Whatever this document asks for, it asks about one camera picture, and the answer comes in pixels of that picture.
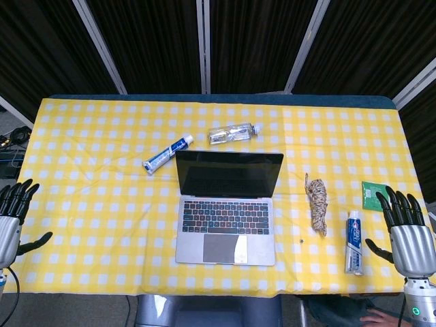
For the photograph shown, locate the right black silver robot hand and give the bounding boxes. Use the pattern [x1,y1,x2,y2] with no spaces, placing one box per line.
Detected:
[364,185,436,277]

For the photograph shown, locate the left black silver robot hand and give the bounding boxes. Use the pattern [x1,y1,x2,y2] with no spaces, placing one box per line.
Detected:
[0,178,54,270]

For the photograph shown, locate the silver laptop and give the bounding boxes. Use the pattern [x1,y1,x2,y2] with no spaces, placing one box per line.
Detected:
[174,150,285,267]

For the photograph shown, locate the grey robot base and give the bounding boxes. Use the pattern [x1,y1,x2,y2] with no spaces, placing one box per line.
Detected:
[134,294,283,327]

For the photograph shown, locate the person's bare hand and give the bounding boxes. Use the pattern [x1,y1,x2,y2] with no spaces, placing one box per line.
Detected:
[360,308,405,327]

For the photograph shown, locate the blue white toothpaste tube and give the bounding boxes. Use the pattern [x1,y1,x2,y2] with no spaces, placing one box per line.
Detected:
[344,210,364,276]
[142,134,195,176]

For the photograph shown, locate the green packet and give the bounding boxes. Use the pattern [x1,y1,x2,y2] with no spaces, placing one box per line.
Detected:
[360,181,391,211]

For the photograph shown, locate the dark equipment box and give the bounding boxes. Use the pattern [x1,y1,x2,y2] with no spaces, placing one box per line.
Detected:
[0,151,25,178]

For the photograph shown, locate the yellow white checked tablecloth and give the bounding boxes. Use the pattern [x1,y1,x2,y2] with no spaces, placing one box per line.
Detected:
[3,97,431,296]

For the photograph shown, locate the person's dark trousers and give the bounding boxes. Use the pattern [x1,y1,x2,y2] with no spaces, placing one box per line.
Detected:
[306,295,379,327]

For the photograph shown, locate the black fabric partition panel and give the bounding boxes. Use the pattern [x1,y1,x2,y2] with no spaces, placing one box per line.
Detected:
[0,0,119,121]
[292,0,436,100]
[399,87,436,205]
[87,0,202,95]
[209,0,320,95]

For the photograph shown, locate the dark blue table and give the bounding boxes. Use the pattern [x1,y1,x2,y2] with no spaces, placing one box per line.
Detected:
[44,93,399,110]

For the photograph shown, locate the clear plastic water bottle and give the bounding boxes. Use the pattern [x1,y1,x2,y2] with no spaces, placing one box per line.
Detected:
[207,123,262,146]

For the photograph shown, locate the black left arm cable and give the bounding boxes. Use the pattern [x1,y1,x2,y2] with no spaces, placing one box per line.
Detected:
[5,266,21,327]

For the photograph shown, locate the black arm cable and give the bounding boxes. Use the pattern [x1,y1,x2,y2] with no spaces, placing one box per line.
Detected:
[5,266,21,327]
[397,277,408,327]

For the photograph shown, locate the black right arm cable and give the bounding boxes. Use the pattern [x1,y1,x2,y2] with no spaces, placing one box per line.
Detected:
[397,277,408,327]

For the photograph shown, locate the black cable bundle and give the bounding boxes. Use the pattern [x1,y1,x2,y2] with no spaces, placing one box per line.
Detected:
[0,125,32,151]

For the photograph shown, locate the beige speckled rope bundle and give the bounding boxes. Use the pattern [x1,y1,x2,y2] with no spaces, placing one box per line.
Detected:
[304,172,328,237]

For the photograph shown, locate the white partition frame post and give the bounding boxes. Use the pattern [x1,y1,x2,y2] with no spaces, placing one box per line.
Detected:
[0,95,34,130]
[391,56,436,110]
[196,0,212,95]
[283,0,331,94]
[72,0,128,95]

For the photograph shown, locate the thin black floor cable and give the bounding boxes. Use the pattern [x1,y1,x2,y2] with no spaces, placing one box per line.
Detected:
[123,295,132,327]

